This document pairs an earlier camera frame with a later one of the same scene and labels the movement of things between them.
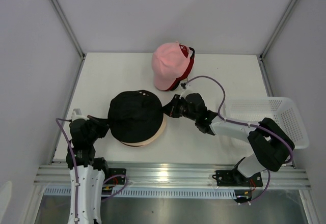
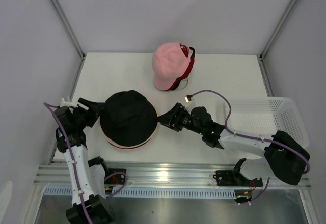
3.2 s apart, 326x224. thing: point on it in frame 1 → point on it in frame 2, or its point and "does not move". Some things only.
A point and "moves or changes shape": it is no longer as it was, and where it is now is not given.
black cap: (135, 116) moves or changes shape
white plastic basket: (283, 110) does not move
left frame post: (58, 9) does not move
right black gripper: (170, 109) → (169, 119)
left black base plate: (116, 180) does not move
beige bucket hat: (160, 132) → (130, 147)
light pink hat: (169, 63) does not move
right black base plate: (236, 178) does not move
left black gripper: (103, 124) → (93, 112)
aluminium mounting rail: (173, 173) does not move
